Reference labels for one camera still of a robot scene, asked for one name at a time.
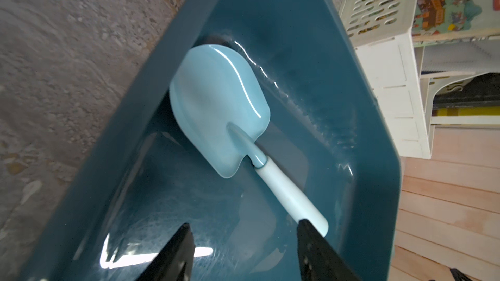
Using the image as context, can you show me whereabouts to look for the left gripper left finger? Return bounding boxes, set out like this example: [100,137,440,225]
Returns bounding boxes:
[136,222,195,281]

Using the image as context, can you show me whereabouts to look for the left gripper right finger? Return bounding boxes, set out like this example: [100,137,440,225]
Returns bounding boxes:
[297,219,361,281]

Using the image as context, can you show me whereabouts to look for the teal plastic storage box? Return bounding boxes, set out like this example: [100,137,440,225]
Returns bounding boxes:
[19,0,401,280]

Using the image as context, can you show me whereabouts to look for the pale blue shovel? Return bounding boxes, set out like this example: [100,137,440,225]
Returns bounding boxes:
[169,44,329,236]

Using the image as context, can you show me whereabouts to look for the white file organizer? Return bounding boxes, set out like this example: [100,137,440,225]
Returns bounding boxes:
[339,0,500,160]

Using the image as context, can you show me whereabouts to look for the books in organizer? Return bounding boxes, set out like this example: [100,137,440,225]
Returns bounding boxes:
[412,0,499,117]

